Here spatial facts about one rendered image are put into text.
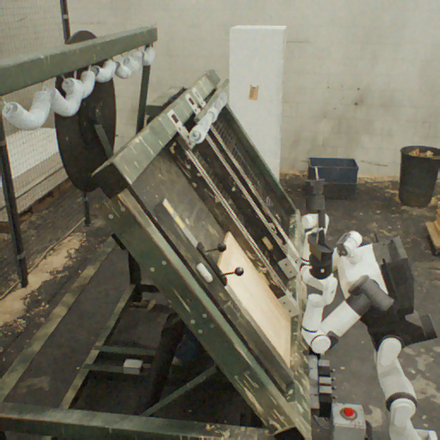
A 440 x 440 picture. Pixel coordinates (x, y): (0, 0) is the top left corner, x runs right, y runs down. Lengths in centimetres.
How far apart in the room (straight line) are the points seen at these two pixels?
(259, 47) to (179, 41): 189
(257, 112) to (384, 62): 210
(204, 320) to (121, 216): 47
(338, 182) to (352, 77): 154
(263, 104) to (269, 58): 50
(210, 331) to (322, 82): 589
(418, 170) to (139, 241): 523
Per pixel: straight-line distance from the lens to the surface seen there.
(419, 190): 680
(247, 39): 608
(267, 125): 620
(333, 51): 745
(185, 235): 203
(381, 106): 760
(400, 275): 232
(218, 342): 195
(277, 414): 214
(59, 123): 245
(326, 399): 250
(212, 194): 247
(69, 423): 240
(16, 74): 199
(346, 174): 674
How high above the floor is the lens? 242
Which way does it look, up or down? 23 degrees down
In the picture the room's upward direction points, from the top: straight up
